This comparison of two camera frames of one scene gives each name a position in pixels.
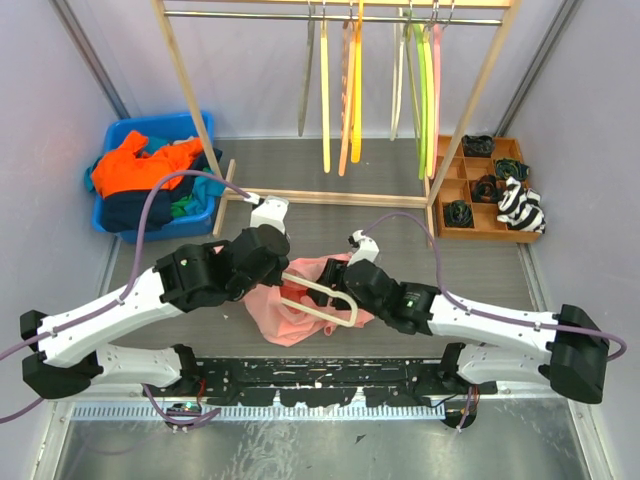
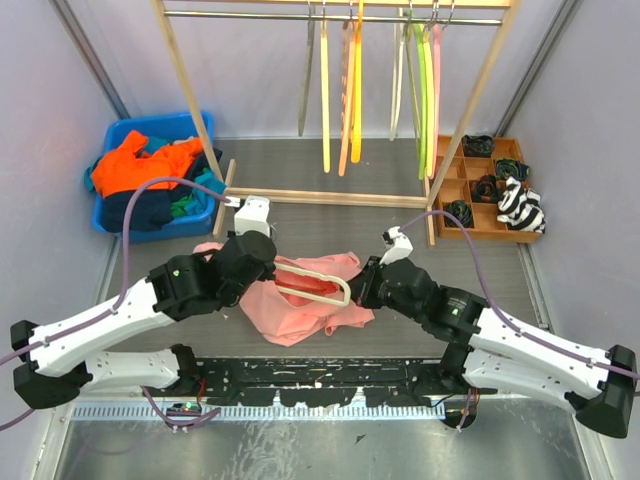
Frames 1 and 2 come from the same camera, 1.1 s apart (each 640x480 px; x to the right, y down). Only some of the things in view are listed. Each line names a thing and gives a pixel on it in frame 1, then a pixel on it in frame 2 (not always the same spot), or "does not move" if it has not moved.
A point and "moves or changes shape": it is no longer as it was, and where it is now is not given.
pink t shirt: x=289 y=325 does not move
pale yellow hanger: x=325 y=94 does not move
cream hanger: x=326 y=316 moves or changes shape
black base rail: x=330 y=381 does not move
